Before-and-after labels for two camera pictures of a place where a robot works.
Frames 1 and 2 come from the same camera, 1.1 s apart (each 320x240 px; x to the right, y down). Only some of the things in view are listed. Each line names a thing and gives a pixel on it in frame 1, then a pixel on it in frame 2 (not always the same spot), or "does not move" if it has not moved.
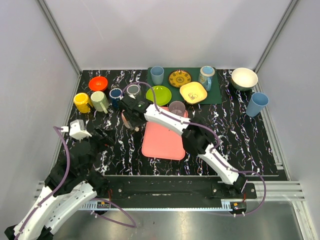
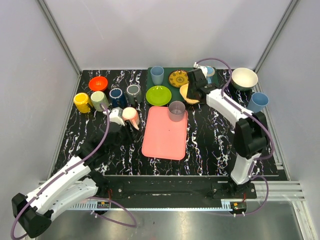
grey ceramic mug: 133,89 does not move
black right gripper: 127,116 → 189,95
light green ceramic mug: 100,101 does not move
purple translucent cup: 177,107 does not move
